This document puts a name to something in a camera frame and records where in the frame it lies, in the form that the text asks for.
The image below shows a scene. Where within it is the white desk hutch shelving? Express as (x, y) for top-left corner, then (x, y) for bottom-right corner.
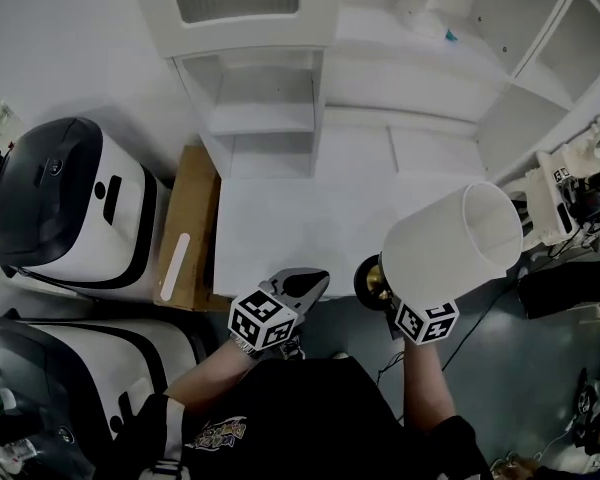
(124, 0), (600, 184)

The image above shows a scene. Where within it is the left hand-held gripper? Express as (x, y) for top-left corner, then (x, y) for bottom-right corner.
(228, 266), (330, 352)

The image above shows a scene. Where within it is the white desk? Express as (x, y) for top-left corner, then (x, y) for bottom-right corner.
(212, 106), (511, 302)

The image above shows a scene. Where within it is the person's left forearm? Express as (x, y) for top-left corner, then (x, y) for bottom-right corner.
(165, 340), (261, 417)

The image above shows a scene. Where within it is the black floor cable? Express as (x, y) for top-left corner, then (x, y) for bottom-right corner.
(442, 282), (524, 372)

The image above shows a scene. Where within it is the person's left shoe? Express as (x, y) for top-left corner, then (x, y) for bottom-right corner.
(279, 337), (306, 362)

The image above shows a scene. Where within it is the oval white framed mirror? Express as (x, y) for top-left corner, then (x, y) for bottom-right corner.
(564, 115), (600, 169)

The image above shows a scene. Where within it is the person's black t-shirt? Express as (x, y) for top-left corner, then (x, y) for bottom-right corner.
(124, 356), (491, 480)

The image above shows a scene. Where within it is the black helmet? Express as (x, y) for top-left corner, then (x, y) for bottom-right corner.
(569, 167), (600, 224)

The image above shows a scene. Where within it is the person's right forearm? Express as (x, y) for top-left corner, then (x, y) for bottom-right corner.
(402, 337), (459, 432)

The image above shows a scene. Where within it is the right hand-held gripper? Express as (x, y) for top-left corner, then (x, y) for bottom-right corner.
(387, 298), (460, 344)

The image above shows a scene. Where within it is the clear water bottle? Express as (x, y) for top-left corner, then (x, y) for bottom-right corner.
(4, 437), (39, 462)

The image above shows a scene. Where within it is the white table lamp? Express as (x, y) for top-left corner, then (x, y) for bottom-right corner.
(353, 181), (525, 314)

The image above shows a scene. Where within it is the white black mobile robot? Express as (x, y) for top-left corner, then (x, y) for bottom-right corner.
(0, 308), (211, 480)
(0, 116), (174, 303)

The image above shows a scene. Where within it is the white plastic bag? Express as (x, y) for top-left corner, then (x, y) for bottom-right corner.
(409, 5), (449, 37)

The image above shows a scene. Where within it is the silver wrist bracelet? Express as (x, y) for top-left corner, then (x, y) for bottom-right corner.
(229, 335), (261, 359)

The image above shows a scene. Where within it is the white vanity table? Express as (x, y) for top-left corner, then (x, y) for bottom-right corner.
(499, 150), (589, 249)

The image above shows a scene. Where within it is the brown cardboard box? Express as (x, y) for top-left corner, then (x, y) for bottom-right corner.
(153, 145), (231, 313)

